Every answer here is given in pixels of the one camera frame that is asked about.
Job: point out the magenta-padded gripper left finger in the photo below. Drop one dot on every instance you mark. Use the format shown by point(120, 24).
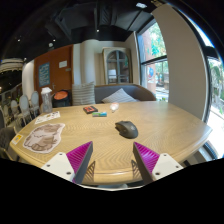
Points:
point(63, 165)

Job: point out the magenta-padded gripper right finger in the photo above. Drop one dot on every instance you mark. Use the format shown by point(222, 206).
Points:
point(163, 166)

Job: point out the dark grey computer mouse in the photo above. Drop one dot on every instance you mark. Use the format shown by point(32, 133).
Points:
point(127, 129)

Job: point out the small yellow card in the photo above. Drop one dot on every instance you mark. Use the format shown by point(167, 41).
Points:
point(17, 139)

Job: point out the black and red box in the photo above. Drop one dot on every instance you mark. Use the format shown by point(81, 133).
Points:
point(90, 109)

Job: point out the green and blue tissue pack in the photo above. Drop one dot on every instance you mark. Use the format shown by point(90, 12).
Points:
point(99, 114)

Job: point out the clear plastic water bottle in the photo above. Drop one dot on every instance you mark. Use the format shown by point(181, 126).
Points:
point(46, 101)

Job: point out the black bag with orange top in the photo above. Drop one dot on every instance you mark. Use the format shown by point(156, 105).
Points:
point(61, 98)

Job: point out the group of grey chairs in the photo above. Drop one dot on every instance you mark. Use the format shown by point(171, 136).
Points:
point(24, 105)

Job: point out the grey striped square pillow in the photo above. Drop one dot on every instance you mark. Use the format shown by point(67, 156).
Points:
point(83, 94)

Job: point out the grey curved sofa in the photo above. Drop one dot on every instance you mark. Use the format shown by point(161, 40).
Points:
point(140, 91)

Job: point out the light striped pillow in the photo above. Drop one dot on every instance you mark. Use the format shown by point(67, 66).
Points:
point(119, 96)

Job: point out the arched glass-door cabinet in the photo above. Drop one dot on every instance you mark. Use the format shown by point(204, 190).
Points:
point(117, 66)

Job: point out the blue wall poster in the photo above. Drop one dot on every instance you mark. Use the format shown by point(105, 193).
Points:
point(44, 74)

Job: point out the white wall sign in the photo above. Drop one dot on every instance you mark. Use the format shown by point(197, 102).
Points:
point(63, 64)

